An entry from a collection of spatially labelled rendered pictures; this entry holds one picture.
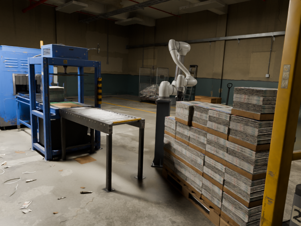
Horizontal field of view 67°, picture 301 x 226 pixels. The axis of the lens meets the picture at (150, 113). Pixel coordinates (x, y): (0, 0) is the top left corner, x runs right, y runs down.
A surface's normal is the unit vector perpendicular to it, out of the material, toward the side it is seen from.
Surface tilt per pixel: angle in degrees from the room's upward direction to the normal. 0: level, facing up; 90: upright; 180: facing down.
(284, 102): 90
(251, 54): 90
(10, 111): 90
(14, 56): 90
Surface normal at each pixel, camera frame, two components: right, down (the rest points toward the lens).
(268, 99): 0.40, 0.17
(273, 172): -0.91, 0.03
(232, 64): -0.71, 0.09
